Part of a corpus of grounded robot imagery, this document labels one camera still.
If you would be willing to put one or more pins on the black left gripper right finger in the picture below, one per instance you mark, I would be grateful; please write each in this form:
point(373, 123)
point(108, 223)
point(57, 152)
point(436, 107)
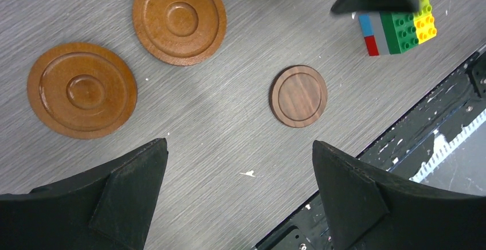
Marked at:
point(370, 208)

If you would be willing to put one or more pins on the multicolour toy brick block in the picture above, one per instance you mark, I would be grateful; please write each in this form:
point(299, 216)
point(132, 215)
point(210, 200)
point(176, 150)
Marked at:
point(396, 33)

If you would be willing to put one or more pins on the brown wooden coaster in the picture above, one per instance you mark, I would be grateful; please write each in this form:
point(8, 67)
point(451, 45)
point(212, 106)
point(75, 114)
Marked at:
point(81, 90)
point(180, 32)

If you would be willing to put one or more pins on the dark walnut small coaster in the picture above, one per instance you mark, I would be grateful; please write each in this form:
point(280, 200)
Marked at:
point(298, 96)

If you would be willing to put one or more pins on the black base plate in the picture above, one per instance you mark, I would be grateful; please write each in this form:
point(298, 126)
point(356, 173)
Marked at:
point(440, 142)

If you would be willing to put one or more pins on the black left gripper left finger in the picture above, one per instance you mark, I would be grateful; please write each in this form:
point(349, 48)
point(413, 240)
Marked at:
point(110, 206)

